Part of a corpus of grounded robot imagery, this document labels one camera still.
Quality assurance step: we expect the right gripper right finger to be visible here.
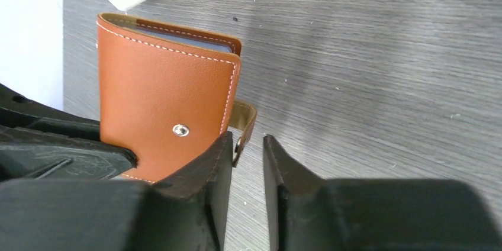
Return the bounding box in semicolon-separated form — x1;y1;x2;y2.
263;135;501;250

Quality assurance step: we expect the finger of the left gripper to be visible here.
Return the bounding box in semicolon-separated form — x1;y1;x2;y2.
1;85;137;181

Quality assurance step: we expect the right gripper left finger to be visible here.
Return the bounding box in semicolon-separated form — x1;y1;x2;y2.
1;132;233;250

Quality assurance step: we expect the brown leather card holder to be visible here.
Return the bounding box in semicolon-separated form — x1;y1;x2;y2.
96;12;257;184

